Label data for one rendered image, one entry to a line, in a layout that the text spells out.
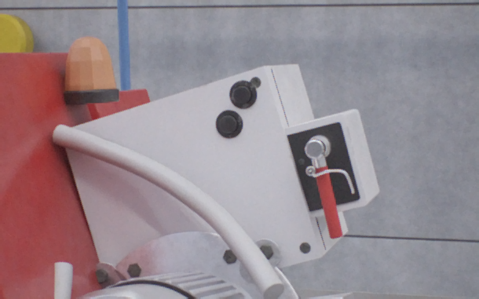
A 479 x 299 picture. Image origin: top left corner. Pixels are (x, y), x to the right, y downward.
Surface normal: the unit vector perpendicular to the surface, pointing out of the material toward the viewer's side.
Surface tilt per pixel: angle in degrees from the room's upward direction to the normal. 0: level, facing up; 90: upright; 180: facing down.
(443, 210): 90
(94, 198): 90
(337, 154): 90
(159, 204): 90
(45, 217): 70
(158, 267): 81
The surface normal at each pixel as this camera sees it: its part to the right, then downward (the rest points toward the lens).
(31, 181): 0.91, -0.31
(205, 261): -0.25, -0.07
